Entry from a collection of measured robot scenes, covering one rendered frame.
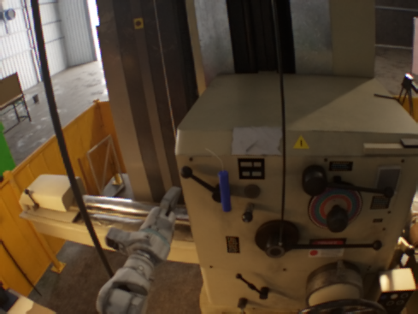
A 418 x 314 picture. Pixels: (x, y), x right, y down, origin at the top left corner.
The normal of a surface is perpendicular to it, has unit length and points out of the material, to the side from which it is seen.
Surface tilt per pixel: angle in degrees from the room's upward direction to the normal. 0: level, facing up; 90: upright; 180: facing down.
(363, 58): 90
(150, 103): 90
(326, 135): 45
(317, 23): 90
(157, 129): 90
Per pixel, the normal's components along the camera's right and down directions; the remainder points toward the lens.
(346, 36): -0.22, 0.50
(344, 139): -0.24, -0.25
